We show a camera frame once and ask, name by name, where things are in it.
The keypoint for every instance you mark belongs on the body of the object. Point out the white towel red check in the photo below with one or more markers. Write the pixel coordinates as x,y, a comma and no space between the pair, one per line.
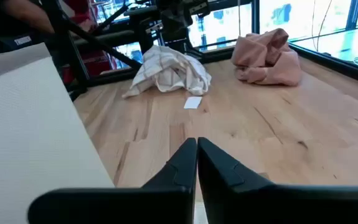
166,71

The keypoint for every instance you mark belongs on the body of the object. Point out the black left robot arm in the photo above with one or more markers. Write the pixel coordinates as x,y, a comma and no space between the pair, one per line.
172,21

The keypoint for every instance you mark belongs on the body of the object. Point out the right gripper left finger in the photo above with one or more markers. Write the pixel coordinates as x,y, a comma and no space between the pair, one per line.
153,205

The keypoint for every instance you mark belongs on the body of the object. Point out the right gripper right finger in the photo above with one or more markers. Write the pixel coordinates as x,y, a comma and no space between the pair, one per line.
259,205

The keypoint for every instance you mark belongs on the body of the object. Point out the person's forearm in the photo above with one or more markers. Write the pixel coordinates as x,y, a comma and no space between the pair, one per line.
29,14

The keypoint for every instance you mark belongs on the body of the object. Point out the white towel grey plaid lines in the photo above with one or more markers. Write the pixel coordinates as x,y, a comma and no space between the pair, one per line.
26,124

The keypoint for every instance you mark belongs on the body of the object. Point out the pink towel white stripes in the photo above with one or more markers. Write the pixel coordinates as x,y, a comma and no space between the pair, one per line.
266,62

